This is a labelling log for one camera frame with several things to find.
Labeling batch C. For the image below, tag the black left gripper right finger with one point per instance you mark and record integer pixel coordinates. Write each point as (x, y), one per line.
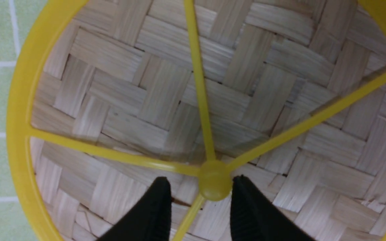
(254, 218)

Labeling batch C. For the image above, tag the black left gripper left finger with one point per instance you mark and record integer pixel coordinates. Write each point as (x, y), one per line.
(149, 219)

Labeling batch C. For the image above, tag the yellow bamboo steamer lid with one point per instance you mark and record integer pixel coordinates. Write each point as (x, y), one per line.
(108, 95)

